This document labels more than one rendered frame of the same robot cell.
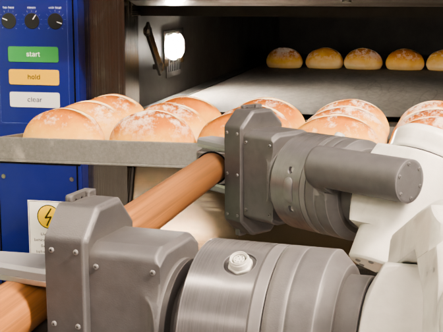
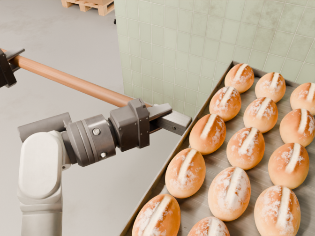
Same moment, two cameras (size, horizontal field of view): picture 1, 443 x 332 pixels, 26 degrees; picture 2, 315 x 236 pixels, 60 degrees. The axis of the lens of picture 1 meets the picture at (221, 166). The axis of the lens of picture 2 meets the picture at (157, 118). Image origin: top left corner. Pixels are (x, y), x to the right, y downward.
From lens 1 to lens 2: 1.15 m
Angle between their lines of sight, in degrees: 93
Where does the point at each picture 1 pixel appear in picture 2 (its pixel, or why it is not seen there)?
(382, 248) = not seen: hidden behind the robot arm
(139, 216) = (57, 76)
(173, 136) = (211, 106)
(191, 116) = (251, 114)
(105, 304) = not seen: outside the picture
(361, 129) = (171, 173)
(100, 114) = (262, 84)
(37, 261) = (7, 53)
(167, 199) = (77, 85)
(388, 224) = not seen: hidden behind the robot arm
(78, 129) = (228, 77)
